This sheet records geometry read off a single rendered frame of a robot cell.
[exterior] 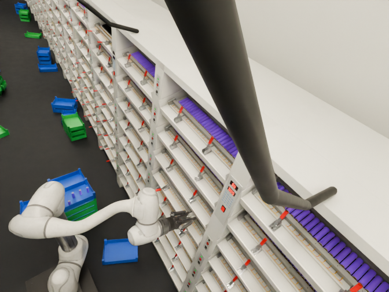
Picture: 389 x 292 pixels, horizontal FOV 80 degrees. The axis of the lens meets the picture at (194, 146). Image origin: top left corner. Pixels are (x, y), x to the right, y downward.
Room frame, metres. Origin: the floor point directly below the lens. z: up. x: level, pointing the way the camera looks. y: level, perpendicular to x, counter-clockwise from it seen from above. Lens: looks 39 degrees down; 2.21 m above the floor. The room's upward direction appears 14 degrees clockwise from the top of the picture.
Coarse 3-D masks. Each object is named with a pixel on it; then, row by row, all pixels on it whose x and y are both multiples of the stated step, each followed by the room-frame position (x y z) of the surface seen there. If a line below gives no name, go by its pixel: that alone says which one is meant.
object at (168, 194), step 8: (160, 168) 1.17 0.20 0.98; (160, 184) 1.06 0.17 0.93; (168, 192) 1.01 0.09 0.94; (168, 200) 0.97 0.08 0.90; (176, 200) 0.96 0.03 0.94; (184, 200) 0.96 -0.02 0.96; (176, 208) 0.90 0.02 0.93; (184, 224) 0.82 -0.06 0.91; (192, 224) 0.81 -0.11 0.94; (200, 224) 0.82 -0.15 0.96; (192, 232) 0.76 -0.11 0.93; (200, 240) 0.72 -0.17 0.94
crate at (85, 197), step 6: (84, 180) 1.29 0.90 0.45; (72, 186) 1.22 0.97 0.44; (78, 186) 1.25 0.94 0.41; (84, 186) 1.27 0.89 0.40; (90, 186) 1.25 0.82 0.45; (66, 192) 1.16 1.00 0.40; (78, 192) 1.19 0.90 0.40; (84, 192) 1.20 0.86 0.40; (90, 192) 1.22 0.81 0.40; (66, 198) 1.10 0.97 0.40; (72, 198) 1.12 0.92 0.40; (78, 198) 1.13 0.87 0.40; (84, 198) 1.15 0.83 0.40; (90, 198) 1.15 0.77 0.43; (66, 204) 1.05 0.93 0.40; (72, 204) 1.04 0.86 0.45; (78, 204) 1.07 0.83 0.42; (66, 210) 0.99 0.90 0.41
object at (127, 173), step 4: (120, 164) 1.66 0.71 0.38; (124, 164) 1.67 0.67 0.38; (120, 168) 1.62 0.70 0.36; (124, 168) 1.63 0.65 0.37; (124, 172) 1.58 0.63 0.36; (128, 172) 1.56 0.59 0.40; (128, 176) 1.54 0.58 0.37; (132, 176) 1.54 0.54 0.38; (128, 180) 1.49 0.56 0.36; (132, 180) 1.49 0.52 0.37; (132, 184) 1.45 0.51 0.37; (136, 184) 1.45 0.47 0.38; (132, 188) 1.41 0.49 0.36; (136, 188) 1.41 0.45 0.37; (136, 192) 1.35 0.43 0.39
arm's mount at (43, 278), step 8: (48, 272) 0.58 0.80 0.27; (80, 272) 0.63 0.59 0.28; (88, 272) 0.64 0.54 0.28; (32, 280) 0.51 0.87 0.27; (40, 280) 0.52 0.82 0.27; (80, 280) 0.58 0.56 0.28; (88, 280) 0.59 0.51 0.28; (32, 288) 0.46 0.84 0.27; (40, 288) 0.47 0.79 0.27; (88, 288) 0.54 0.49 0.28; (96, 288) 0.55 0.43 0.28
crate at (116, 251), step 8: (104, 240) 0.98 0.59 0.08; (112, 240) 1.02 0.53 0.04; (120, 240) 1.04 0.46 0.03; (128, 240) 1.07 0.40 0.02; (104, 248) 0.95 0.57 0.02; (112, 248) 0.97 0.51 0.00; (120, 248) 0.99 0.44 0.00; (128, 248) 1.00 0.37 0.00; (136, 248) 1.02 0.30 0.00; (104, 256) 0.88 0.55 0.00; (112, 256) 0.90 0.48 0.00; (120, 256) 0.92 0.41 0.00; (128, 256) 0.93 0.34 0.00; (136, 256) 0.92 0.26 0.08; (104, 264) 0.82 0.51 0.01
